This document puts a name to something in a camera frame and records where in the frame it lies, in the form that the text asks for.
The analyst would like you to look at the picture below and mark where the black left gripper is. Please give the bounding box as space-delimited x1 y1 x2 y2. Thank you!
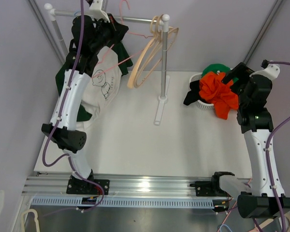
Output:
90 14 129 53

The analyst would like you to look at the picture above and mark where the blue hanger on floor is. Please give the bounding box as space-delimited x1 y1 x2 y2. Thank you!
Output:
217 224 232 232

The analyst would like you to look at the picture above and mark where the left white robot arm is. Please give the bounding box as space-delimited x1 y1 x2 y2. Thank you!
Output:
42 14 129 194

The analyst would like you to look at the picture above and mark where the beige hanger on floor left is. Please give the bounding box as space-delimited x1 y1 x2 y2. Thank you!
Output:
19 209 41 232

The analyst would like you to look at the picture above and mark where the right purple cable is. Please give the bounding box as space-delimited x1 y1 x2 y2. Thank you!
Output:
245 61 290 232

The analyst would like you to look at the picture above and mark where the orange t shirt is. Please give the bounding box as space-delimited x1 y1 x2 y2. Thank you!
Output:
199 72 239 120

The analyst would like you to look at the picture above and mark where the black t shirt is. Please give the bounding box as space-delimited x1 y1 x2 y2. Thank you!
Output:
183 80 202 106

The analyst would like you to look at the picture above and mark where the white slotted cable duct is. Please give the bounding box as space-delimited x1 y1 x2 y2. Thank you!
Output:
31 196 215 209

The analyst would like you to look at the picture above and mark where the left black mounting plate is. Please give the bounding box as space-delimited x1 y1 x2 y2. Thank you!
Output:
66 178 110 195

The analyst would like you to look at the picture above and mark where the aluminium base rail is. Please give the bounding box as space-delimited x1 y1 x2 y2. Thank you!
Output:
21 172 285 198

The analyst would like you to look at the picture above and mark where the beige plastic hanger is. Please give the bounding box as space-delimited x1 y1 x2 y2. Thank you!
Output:
134 14 179 88
127 15 179 89

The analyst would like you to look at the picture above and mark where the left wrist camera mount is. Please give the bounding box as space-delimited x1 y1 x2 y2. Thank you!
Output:
87 0 110 23

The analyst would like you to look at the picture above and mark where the pink wire hanger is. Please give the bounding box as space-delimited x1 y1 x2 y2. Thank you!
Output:
92 0 153 79

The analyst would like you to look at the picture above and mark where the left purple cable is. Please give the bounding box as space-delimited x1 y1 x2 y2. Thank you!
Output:
42 0 104 213

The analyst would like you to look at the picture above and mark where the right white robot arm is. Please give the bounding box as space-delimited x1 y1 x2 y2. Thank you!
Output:
210 60 290 219

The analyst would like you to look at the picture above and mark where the black mounting plate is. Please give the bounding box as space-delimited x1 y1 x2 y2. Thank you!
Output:
189 181 226 197
66 178 110 195

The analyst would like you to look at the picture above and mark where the beige hanger on floor right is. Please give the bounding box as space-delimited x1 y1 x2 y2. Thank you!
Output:
259 214 290 232

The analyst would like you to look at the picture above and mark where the silver clothes rack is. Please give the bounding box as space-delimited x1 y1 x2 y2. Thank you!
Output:
44 3 178 125

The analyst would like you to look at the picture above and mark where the white plastic basket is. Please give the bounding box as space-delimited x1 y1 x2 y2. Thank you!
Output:
188 72 214 110

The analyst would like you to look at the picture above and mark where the beige hanger on floor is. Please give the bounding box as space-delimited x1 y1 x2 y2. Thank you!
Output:
19 209 41 232
259 214 290 232

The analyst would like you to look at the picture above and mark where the dark green t shirt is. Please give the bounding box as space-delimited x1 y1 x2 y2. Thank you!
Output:
55 42 133 131

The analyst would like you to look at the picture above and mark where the purple cable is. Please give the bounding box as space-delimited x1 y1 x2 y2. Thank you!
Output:
245 61 290 232
42 0 104 213

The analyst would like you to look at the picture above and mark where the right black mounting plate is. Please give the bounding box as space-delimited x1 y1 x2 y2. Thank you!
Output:
189 181 226 197

